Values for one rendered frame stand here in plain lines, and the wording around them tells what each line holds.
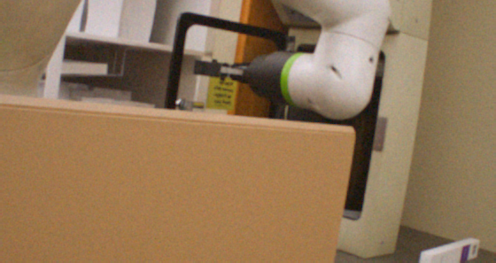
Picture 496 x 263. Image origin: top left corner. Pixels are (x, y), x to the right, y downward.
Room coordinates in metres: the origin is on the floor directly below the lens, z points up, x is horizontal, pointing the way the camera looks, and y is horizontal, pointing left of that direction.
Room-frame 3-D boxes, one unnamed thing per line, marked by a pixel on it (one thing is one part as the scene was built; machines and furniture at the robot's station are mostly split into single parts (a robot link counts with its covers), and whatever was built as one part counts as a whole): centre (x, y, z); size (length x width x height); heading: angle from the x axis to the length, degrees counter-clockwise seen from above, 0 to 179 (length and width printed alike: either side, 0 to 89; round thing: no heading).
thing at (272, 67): (1.04, -0.05, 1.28); 0.09 x 0.06 x 0.12; 132
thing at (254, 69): (1.10, -0.01, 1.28); 0.09 x 0.08 x 0.07; 42
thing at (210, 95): (1.30, 0.06, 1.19); 0.30 x 0.01 x 0.40; 132
